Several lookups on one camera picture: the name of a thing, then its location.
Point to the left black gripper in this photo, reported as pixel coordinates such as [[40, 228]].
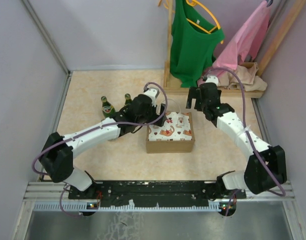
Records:
[[156, 116]]

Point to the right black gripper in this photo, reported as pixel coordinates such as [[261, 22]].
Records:
[[194, 95]]

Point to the green bottle yellow label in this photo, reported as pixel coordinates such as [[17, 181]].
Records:
[[128, 99]]

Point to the green bottle red label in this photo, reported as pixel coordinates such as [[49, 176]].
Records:
[[107, 108]]

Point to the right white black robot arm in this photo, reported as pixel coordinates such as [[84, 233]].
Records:
[[266, 164]]

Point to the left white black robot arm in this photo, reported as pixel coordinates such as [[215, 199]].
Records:
[[59, 151]]

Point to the green tank top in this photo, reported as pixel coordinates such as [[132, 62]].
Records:
[[194, 40]]

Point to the beige crumpled cloth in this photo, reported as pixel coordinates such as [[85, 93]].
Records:
[[247, 73]]

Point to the pink shirt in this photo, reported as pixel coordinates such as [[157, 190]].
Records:
[[247, 40]]

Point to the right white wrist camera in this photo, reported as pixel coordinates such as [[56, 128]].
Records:
[[210, 79]]

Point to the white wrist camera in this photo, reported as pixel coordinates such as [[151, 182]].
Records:
[[153, 94], [210, 79]]

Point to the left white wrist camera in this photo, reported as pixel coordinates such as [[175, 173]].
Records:
[[153, 94]]

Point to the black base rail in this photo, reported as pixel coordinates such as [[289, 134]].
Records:
[[149, 194]]

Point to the aluminium frame rail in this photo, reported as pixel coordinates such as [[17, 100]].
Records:
[[53, 197]]

